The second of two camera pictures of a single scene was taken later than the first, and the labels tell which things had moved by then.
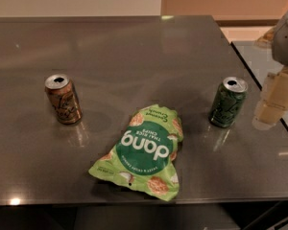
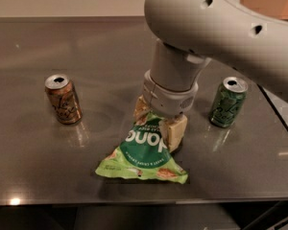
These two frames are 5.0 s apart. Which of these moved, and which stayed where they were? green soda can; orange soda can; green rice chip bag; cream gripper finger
Moved: cream gripper finger; green rice chip bag
Stayed: orange soda can; green soda can
